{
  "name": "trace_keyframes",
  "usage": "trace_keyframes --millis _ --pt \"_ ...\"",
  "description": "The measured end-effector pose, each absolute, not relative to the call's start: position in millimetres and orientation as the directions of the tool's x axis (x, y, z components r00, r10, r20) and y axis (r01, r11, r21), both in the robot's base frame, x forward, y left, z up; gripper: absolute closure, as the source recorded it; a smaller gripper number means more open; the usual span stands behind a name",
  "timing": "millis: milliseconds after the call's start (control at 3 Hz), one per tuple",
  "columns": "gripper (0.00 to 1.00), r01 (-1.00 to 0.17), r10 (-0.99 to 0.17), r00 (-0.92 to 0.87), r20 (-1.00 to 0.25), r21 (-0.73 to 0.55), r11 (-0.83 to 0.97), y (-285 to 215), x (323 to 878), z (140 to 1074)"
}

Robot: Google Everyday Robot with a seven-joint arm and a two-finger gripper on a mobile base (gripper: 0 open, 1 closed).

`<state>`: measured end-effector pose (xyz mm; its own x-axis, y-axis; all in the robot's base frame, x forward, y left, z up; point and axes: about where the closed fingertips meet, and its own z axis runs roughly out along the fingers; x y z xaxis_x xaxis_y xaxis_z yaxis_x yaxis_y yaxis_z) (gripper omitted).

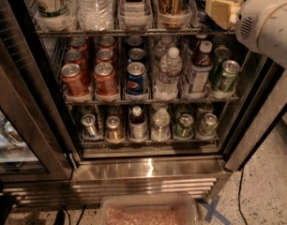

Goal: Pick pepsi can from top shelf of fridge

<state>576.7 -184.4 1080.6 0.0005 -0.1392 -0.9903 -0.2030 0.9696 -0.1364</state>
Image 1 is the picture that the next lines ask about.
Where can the gold brown tall can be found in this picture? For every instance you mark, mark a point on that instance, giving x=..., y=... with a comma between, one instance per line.
x=174, y=13

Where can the tea bottle top shelf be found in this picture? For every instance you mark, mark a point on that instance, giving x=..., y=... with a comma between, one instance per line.
x=134, y=14

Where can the red can middle left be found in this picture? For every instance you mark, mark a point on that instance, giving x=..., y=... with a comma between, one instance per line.
x=75, y=56

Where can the green can bottom shelf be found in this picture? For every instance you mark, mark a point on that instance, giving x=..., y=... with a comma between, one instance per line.
x=184, y=127

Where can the clear water bottle top shelf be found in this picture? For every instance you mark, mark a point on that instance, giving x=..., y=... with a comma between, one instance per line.
x=95, y=15

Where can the blue tape cross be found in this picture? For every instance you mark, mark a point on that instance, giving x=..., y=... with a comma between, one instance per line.
x=212, y=212

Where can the water bottle middle shelf back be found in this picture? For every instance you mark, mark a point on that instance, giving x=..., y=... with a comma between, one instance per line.
x=163, y=47

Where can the red can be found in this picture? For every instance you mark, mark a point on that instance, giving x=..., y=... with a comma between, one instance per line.
x=75, y=56
x=106, y=55
x=107, y=43
x=78, y=43
x=106, y=83
x=76, y=79

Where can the water bottle bottom shelf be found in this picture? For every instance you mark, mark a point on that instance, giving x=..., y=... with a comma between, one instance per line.
x=160, y=131

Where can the glass fridge door left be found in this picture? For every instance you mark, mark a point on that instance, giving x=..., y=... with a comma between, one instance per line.
x=30, y=100

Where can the tea bottle shelf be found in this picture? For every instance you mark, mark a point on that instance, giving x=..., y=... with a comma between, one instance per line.
x=137, y=123
x=199, y=68
x=134, y=14

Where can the blue pepsi can middle shelf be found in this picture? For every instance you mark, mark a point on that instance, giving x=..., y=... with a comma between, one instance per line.
x=136, y=79

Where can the tea bottle middle shelf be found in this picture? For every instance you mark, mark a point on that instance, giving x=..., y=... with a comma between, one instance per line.
x=199, y=68

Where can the clear plastic bin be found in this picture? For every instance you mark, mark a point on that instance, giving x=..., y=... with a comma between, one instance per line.
x=149, y=209

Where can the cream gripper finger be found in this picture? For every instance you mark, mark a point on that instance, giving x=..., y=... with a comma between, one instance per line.
x=223, y=12

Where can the green can front right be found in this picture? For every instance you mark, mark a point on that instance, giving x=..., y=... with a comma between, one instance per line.
x=226, y=76

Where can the stainless steel fridge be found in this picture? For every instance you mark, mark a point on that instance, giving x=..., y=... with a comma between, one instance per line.
x=198, y=166

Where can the tea bottle bottom shelf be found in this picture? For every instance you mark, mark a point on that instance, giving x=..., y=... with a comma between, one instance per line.
x=137, y=123

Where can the red can back left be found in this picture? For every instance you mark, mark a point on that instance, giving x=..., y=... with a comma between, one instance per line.
x=78, y=43

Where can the silver can bottom left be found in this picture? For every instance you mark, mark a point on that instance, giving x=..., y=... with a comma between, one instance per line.
x=89, y=123

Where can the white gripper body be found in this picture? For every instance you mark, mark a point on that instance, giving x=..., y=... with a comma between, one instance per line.
x=251, y=22

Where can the red can front left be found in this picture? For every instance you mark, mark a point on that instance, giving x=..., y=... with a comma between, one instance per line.
x=76, y=79

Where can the gold can bottom shelf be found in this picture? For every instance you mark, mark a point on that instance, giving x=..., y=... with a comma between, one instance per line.
x=114, y=128

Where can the water bottle middle shelf front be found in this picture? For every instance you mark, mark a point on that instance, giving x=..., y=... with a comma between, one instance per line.
x=170, y=67

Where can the green can behind right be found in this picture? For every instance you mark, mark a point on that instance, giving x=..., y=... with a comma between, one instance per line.
x=220, y=54

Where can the blue can back row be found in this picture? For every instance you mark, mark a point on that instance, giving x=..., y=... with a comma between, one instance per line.
x=135, y=42

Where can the blue can behind pepsi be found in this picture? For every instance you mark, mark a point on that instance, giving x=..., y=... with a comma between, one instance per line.
x=136, y=55

